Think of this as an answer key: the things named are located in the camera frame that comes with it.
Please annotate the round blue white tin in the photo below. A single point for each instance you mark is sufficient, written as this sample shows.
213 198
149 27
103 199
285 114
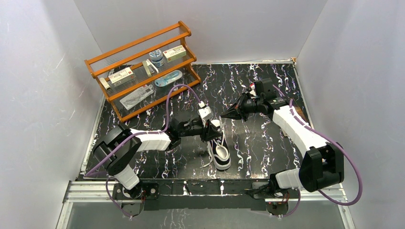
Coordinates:
156 57

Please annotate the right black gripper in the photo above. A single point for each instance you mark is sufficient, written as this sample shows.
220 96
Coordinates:
235 112

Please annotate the white green box top shelf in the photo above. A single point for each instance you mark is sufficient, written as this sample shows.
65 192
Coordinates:
174 53

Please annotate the brown book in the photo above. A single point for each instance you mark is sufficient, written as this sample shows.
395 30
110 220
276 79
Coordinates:
298 112

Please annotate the white patterned flat package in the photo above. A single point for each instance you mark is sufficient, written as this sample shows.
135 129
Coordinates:
138 95

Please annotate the orange wooden shelf rack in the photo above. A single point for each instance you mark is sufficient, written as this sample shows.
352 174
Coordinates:
132 55

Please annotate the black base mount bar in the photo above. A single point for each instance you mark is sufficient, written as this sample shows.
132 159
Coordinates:
160 194

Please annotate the blue packaged item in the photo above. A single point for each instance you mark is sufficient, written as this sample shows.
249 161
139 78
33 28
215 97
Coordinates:
168 78

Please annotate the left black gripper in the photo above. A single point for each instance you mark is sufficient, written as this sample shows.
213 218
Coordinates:
204 130

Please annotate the black white canvas sneaker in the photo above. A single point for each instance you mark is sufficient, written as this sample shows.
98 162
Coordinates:
220 151

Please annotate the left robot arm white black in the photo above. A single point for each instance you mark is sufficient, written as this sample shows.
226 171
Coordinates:
115 150

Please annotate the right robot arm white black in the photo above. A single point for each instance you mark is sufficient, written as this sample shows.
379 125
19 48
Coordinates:
323 162

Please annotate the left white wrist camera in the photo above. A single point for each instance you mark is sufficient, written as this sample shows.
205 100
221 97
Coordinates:
204 111

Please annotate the white red box middle shelf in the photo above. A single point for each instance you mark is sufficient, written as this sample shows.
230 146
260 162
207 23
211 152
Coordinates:
121 76

